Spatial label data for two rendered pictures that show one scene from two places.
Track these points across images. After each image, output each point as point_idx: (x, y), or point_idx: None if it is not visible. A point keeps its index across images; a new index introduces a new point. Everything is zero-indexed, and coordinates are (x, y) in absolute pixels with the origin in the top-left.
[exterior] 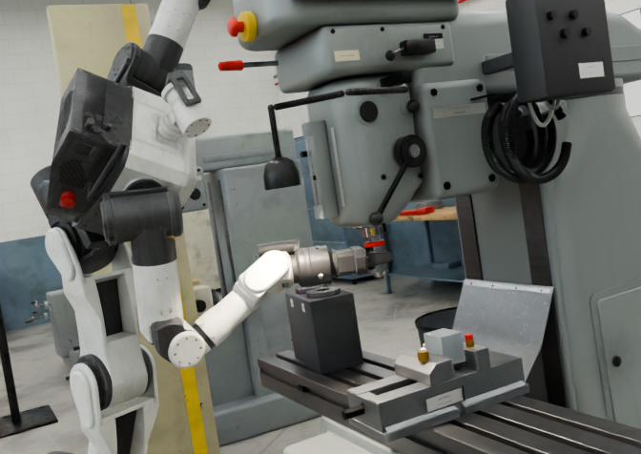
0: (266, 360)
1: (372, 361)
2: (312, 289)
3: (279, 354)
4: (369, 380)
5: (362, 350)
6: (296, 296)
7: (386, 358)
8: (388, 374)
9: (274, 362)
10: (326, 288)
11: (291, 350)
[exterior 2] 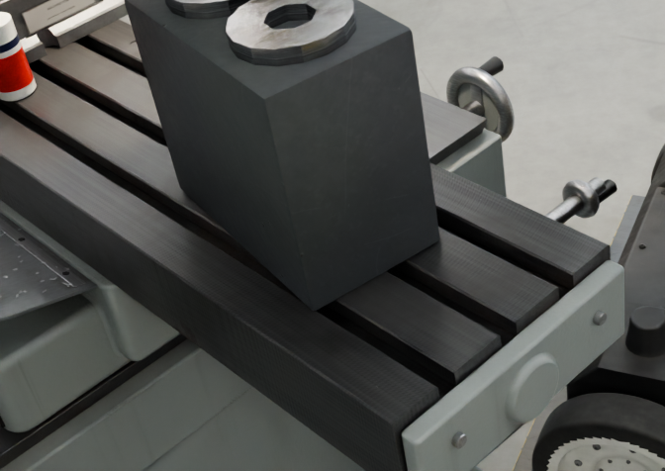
0: (554, 230)
1: (156, 210)
2: None
3: (530, 276)
4: (155, 111)
5: (196, 286)
6: None
7: (113, 224)
8: (110, 136)
9: (503, 206)
10: None
11: (501, 311)
